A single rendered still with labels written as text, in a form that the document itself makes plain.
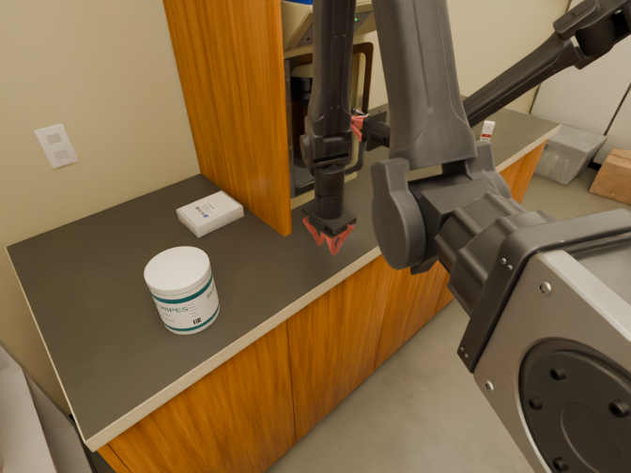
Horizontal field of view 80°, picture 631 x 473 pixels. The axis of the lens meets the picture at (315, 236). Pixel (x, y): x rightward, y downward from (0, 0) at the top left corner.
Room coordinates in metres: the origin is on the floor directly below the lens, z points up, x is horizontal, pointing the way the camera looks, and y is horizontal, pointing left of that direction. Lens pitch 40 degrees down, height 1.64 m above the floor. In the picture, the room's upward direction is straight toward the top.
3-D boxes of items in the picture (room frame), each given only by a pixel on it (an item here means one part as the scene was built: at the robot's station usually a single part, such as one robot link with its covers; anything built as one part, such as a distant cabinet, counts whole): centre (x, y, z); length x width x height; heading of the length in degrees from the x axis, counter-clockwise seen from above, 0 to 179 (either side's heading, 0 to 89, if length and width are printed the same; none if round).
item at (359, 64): (1.05, -0.04, 1.19); 0.30 x 0.01 x 0.40; 128
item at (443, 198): (0.27, -0.11, 1.43); 0.10 x 0.05 x 0.09; 16
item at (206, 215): (0.93, 0.32, 0.96); 0.16 x 0.12 x 0.04; 132
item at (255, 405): (1.23, -0.11, 0.45); 2.05 x 0.67 x 0.90; 132
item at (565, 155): (2.94, -1.99, 0.17); 0.60 x 0.42 x 0.33; 40
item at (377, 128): (0.97, -0.18, 1.20); 0.07 x 0.07 x 0.10; 42
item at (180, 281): (0.57, 0.29, 1.02); 0.13 x 0.13 x 0.15
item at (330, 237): (0.61, -0.03, 1.14); 0.07 x 0.07 x 0.09; 42
